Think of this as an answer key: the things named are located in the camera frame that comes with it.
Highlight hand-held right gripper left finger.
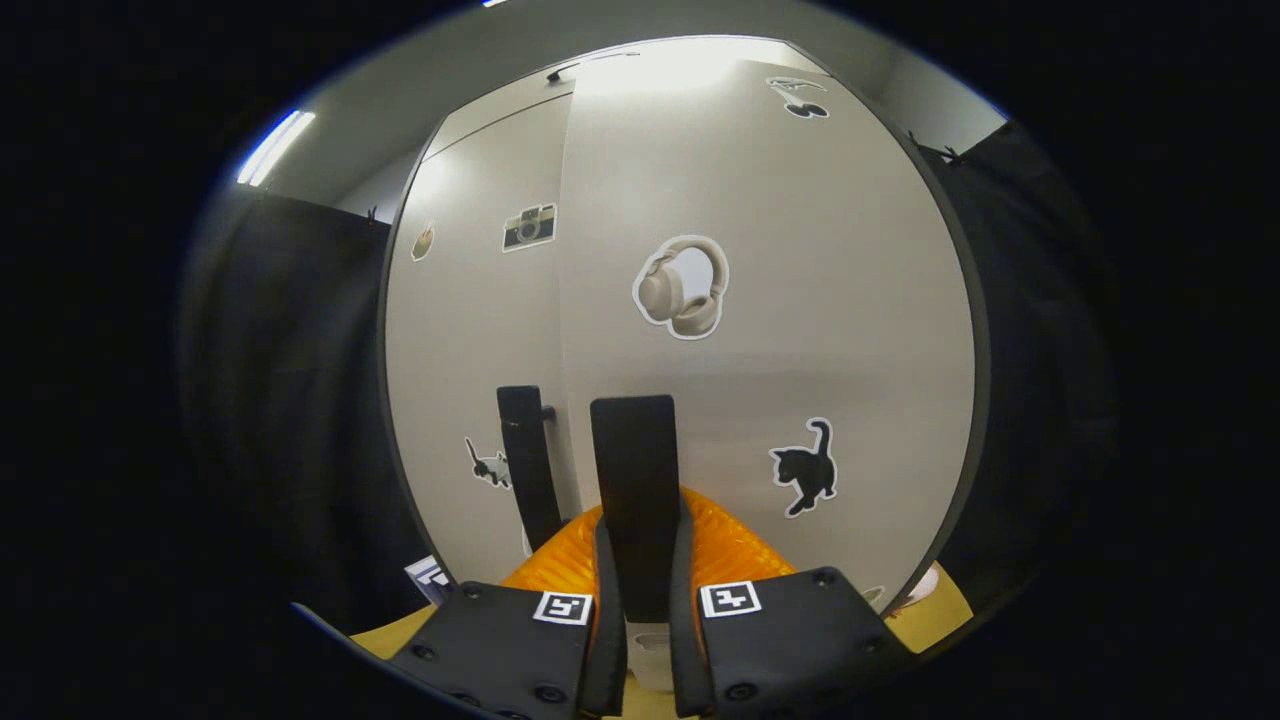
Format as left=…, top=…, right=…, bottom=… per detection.
left=385, top=505, right=629, bottom=720

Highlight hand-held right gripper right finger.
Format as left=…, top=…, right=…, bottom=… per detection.
left=668, top=487, right=921, bottom=720

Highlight white double-door shoe cabinet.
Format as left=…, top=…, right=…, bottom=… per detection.
left=378, top=35, right=993, bottom=691

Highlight white blue label tags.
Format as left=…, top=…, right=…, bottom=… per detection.
left=404, top=554, right=453, bottom=607

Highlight narrow ceiling light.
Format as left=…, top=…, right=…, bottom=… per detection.
left=235, top=108, right=317, bottom=189

